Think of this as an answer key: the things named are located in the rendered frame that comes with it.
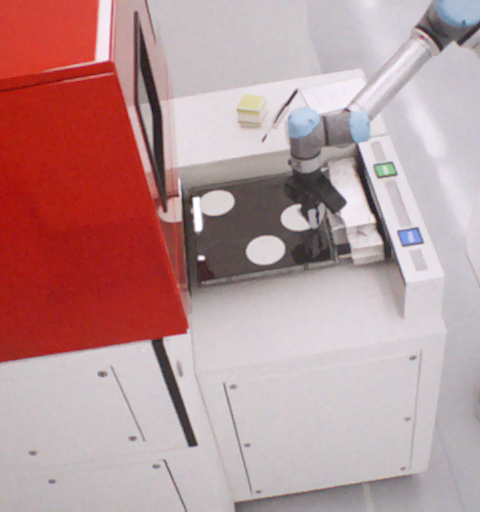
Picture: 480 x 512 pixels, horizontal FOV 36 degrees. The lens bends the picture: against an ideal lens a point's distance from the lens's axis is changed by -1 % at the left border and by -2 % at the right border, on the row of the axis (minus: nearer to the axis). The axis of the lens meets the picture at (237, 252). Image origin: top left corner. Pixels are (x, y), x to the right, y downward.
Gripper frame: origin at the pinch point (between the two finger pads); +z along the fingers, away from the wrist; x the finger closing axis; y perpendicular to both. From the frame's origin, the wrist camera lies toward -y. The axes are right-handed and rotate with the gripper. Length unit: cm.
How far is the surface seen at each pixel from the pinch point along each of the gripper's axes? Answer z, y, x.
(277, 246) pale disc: 1.2, 3.1, 11.6
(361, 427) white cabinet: 48, -31, 16
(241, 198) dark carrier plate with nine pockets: 1.4, 24.4, 5.7
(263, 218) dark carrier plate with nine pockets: 1.4, 13.8, 6.9
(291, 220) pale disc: 1.2, 7.4, 2.4
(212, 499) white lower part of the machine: 37, -23, 62
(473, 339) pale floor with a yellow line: 91, -18, -58
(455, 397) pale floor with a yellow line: 91, -29, -34
